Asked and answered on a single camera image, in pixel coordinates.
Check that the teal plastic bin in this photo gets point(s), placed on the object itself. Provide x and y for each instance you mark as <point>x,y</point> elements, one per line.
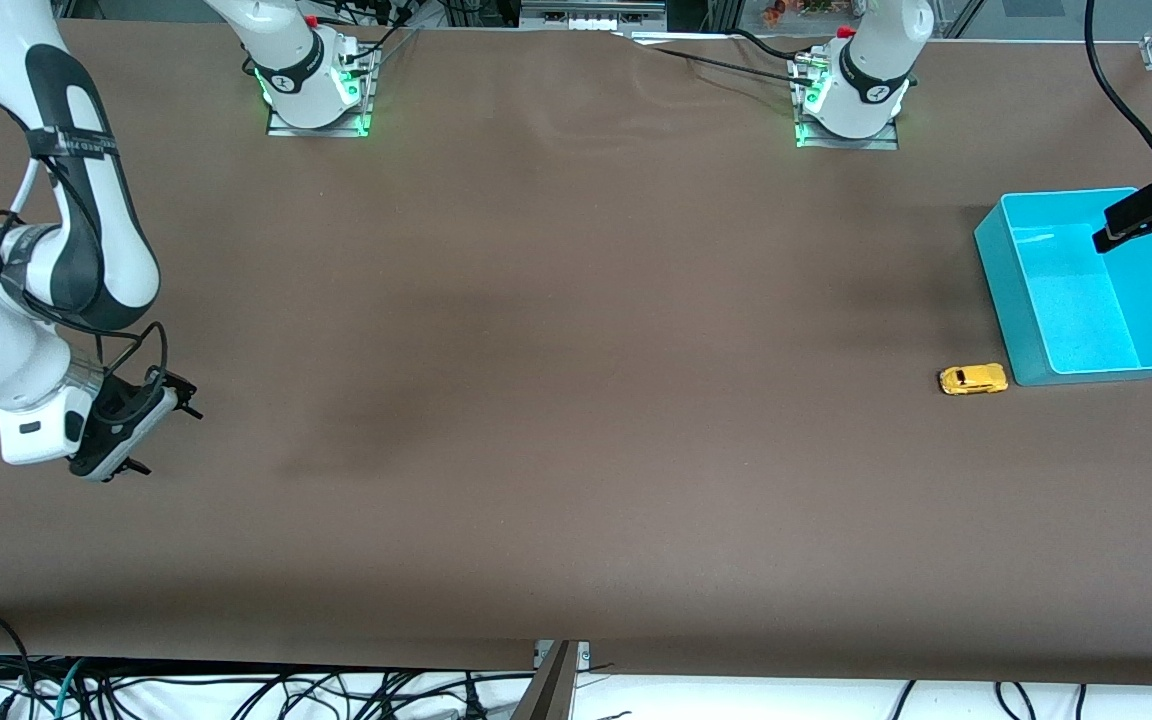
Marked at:
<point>1086,320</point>

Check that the brown table cover sheet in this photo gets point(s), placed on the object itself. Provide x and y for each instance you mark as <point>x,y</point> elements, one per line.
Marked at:
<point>576,450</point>

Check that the yellow beetle toy car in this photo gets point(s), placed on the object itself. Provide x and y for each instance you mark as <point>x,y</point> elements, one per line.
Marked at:
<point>976,380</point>

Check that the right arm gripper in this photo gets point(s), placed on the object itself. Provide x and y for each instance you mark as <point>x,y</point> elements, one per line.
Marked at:
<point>113,401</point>

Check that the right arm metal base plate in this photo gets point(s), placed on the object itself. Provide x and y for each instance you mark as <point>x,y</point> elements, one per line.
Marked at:
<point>281,130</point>

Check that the grey box with white plugs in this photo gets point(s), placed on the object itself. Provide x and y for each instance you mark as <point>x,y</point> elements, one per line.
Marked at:
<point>591,10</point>

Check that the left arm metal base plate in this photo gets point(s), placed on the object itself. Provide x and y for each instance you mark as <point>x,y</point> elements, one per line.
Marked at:
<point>886,144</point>

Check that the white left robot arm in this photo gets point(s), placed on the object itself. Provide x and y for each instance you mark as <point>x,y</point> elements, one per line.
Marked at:
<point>866,70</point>

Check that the small metal bracket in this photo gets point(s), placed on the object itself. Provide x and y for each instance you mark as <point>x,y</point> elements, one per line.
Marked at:
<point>584,655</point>

